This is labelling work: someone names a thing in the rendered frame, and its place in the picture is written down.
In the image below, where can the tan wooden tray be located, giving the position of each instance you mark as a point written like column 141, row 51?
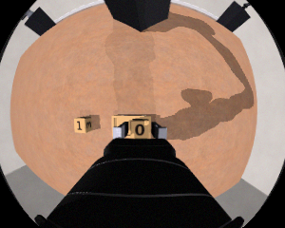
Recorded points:
column 119, row 119

